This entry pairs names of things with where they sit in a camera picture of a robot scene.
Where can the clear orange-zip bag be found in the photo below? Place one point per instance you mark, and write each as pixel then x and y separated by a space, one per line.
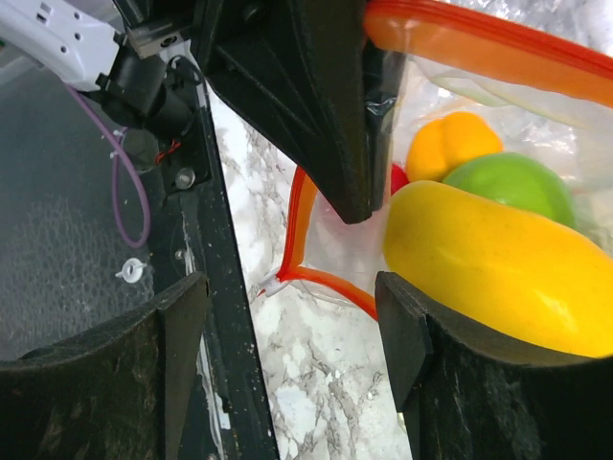
pixel 462 78

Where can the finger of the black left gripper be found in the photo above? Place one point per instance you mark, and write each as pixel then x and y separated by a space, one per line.
pixel 306 77

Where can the orange toy bell pepper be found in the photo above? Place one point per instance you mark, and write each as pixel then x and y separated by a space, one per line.
pixel 446 143

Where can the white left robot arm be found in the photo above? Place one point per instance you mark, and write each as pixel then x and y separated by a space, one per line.
pixel 68 41

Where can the green toy apple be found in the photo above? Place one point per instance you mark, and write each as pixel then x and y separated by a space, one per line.
pixel 518 181

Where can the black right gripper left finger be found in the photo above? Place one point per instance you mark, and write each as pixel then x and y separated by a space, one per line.
pixel 119 390

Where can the red toy apple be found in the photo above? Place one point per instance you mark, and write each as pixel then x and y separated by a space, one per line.
pixel 399 178

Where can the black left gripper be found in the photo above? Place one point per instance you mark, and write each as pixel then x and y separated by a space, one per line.
pixel 137 91

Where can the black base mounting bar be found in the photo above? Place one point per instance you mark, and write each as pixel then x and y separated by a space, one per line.
pixel 192 230

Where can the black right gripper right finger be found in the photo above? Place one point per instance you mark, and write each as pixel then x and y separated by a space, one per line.
pixel 466 391

